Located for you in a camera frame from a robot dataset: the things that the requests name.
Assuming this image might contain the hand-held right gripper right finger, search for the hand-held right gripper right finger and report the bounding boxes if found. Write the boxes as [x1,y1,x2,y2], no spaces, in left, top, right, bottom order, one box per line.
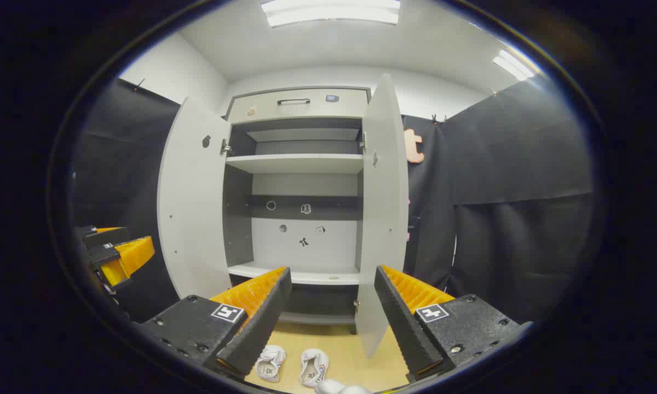
[374,265,533,383]

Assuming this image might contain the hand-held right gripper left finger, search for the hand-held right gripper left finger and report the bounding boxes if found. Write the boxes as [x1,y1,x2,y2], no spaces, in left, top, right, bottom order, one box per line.
[140,266,292,378]

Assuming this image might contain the white shoe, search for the white shoe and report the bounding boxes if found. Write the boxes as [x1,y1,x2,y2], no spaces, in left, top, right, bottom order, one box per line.
[299,349,330,388]
[255,345,286,383]

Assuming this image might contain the grey cabinet door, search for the grey cabinet door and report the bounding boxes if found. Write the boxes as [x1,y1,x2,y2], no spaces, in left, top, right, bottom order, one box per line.
[158,97,233,300]
[355,74,410,359]

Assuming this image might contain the grey shoe cabinet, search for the grey shoe cabinet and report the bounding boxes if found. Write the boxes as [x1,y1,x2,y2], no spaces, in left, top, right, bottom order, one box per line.
[223,86,373,335]

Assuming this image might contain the white cabinet shelf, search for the white cabinet shelf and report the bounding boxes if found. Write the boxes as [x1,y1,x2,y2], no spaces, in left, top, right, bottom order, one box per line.
[228,263,360,286]
[226,154,365,175]

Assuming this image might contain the grey cabinet drawer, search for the grey cabinet drawer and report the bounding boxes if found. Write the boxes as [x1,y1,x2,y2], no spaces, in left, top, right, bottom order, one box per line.
[227,89,369,124]

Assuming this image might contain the black backdrop cloth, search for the black backdrop cloth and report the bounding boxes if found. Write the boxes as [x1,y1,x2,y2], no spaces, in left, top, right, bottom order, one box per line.
[71,74,597,329]

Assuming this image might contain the ceiling light panel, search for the ceiling light panel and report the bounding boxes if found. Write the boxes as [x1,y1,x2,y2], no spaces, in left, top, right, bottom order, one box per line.
[493,49,536,82]
[261,0,401,28]

